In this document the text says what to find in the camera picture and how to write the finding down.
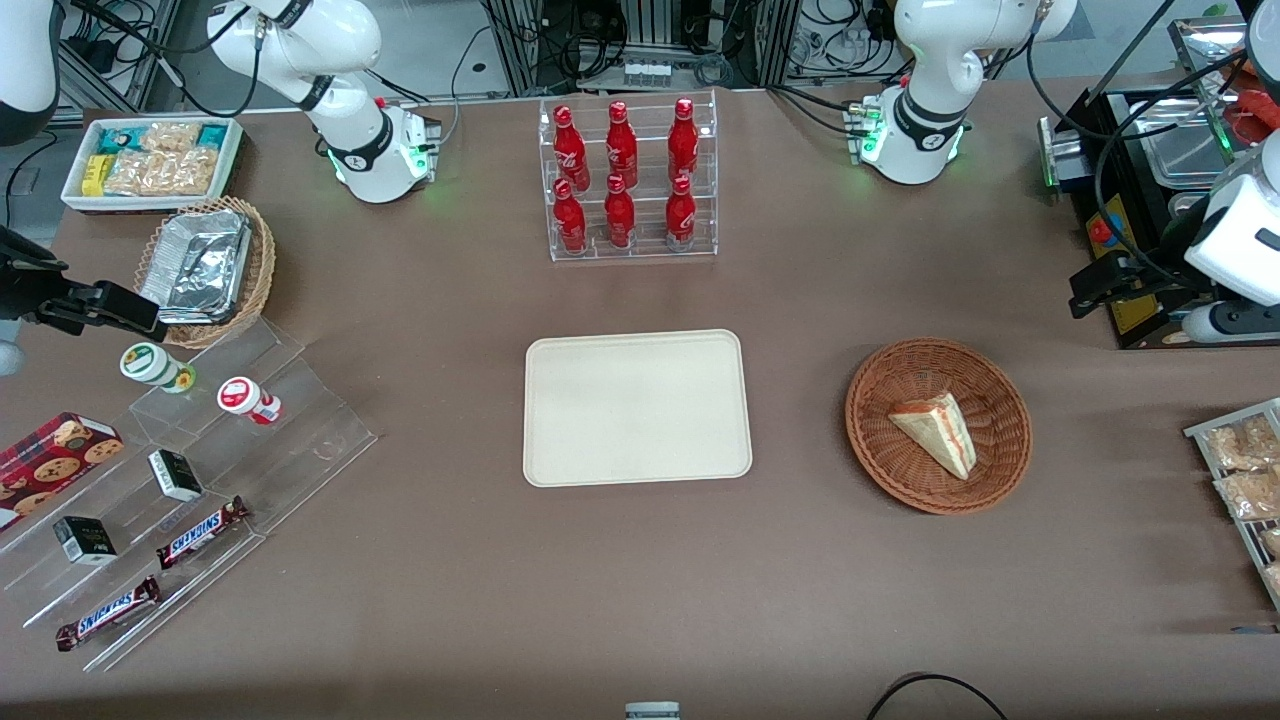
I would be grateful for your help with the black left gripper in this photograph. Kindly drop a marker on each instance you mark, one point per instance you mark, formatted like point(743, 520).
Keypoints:
point(1163, 272)

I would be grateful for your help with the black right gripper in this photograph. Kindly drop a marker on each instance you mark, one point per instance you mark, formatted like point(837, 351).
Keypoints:
point(22, 290)

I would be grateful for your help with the triangle sandwich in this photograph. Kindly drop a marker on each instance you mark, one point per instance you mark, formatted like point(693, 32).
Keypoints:
point(940, 430)

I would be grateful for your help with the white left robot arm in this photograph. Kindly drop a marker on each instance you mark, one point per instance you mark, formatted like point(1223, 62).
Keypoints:
point(925, 120)

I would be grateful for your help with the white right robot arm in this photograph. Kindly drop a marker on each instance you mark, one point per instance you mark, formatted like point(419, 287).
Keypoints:
point(360, 150)

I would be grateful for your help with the light wicker basket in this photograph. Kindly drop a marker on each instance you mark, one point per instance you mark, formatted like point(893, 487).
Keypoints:
point(258, 275)

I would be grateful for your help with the brown round wicker basket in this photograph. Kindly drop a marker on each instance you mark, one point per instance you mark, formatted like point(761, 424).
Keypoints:
point(940, 365)

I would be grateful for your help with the cream plastic tray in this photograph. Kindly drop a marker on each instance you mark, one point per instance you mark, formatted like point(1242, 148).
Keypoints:
point(636, 408)

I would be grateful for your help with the black food warmer machine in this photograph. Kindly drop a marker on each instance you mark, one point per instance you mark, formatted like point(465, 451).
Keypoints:
point(1125, 310)

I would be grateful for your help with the green cap yogurt bottle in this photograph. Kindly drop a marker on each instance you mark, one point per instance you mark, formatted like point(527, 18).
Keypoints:
point(150, 362)

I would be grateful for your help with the aluminium foil containers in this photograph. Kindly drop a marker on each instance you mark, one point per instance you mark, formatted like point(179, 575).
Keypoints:
point(195, 265)

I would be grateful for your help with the steel warmer pan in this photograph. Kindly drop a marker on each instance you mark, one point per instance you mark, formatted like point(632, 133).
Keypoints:
point(1175, 150)
point(1185, 205)

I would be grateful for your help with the red cap yogurt bottle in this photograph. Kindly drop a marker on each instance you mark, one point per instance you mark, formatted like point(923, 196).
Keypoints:
point(240, 395)

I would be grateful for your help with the yellow snack packet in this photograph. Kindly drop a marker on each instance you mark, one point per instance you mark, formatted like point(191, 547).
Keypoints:
point(94, 175)

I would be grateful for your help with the large clear cracker bag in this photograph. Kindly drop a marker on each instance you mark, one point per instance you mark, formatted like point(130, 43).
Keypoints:
point(160, 172)

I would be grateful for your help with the small black box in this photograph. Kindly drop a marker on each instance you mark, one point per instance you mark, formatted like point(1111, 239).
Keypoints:
point(176, 475)
point(85, 540)

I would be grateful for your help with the red cookie box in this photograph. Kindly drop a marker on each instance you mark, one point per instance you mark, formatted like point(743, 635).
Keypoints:
point(50, 465)

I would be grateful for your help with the teal snack packet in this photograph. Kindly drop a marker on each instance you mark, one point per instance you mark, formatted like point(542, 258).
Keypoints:
point(115, 140)
point(212, 135)

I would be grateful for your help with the white rectangular snack bin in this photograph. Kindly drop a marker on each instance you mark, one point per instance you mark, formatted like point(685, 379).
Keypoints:
point(232, 165)

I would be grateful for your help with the small clear cracker bag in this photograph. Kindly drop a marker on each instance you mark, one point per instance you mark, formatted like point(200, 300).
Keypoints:
point(170, 137)

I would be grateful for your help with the clear acrylic step display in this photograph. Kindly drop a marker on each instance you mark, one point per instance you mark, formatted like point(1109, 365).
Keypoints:
point(300, 430)

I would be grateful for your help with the clear bagged snack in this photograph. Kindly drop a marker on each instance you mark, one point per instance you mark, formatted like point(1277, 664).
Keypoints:
point(1250, 493)
point(1245, 445)
point(1273, 542)

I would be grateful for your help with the red sausage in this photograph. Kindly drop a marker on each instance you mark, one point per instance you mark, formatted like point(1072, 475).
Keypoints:
point(1265, 102)
point(1250, 130)

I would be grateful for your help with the snickers chocolate bar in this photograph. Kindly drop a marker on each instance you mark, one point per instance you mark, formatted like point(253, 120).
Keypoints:
point(200, 533)
point(108, 612)

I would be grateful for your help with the red cola bottle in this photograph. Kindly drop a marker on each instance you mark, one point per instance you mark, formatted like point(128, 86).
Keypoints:
point(619, 215)
point(570, 220)
point(621, 145)
point(683, 140)
point(680, 215)
point(570, 150)

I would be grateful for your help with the clear acrylic bottle rack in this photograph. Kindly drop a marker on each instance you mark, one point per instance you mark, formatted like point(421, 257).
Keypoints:
point(645, 255)

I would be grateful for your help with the small grey device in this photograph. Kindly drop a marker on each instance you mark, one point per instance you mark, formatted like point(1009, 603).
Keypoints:
point(652, 711)

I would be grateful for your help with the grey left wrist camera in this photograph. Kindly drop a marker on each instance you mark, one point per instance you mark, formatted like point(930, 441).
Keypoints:
point(1235, 322)

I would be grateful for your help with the aluminium frame rack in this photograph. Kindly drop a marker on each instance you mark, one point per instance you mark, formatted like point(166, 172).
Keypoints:
point(650, 30)

